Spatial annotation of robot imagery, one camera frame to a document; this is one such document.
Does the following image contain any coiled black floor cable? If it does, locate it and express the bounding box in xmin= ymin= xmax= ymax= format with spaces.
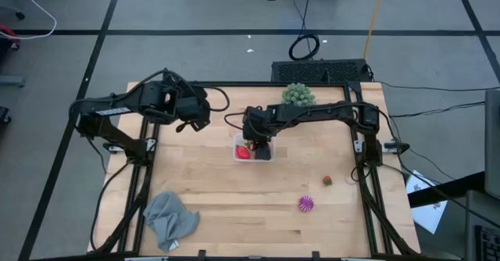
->
xmin=287 ymin=33 xmax=321 ymax=62

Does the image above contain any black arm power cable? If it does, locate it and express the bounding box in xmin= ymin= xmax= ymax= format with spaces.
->
xmin=89 ymin=161 xmax=132 ymax=252

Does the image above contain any white printed paper sheet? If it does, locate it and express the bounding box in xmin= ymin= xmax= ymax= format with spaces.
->
xmin=405 ymin=169 xmax=449 ymax=235

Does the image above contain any clear plastic tupperware container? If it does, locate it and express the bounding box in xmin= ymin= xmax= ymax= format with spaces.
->
xmin=232 ymin=133 xmax=278 ymax=163

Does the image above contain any round red toy fruit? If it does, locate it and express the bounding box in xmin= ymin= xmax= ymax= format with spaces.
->
xmin=234 ymin=144 xmax=252 ymax=161

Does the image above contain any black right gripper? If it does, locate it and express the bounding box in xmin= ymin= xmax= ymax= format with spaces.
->
xmin=253 ymin=106 xmax=277 ymax=161

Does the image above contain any crumpled grey cloth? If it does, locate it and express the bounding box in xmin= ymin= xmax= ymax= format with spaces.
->
xmin=142 ymin=191 xmax=201 ymax=253

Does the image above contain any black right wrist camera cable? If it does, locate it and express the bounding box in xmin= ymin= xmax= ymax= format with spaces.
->
xmin=223 ymin=111 xmax=247 ymax=132

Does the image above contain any magenta spiky ball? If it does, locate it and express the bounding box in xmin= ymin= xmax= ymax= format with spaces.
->
xmin=298 ymin=195 xmax=315 ymax=213

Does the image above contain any green artificial succulent plant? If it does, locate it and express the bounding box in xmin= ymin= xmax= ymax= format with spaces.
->
xmin=280 ymin=82 xmax=316 ymax=108

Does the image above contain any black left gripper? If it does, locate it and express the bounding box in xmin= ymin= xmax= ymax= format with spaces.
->
xmin=177 ymin=85 xmax=212 ymax=134

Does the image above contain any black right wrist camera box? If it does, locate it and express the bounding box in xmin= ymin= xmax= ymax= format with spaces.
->
xmin=241 ymin=110 xmax=255 ymax=139

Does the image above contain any black keyboard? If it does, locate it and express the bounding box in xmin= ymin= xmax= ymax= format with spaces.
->
xmin=474 ymin=224 xmax=500 ymax=261

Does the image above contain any yellow cable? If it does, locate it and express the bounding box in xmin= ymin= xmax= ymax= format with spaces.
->
xmin=362 ymin=0 xmax=388 ymax=61

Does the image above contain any white floor cable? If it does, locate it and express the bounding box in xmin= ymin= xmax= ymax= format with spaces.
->
xmin=0 ymin=0 xmax=58 ymax=41

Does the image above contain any black aluminium table frame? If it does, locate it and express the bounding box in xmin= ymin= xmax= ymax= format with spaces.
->
xmin=88 ymin=67 xmax=422 ymax=261

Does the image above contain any grey metal stand foot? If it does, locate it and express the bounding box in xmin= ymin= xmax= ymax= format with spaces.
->
xmin=0 ymin=76 xmax=27 ymax=89

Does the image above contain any black perforated computer case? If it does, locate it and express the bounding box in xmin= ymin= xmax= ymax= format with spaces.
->
xmin=270 ymin=58 xmax=370 ymax=84

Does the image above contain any grey monitor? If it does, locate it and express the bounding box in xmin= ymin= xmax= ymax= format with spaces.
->
xmin=484 ymin=88 xmax=500 ymax=199

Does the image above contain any red object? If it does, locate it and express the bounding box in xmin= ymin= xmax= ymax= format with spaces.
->
xmin=0 ymin=24 xmax=21 ymax=51

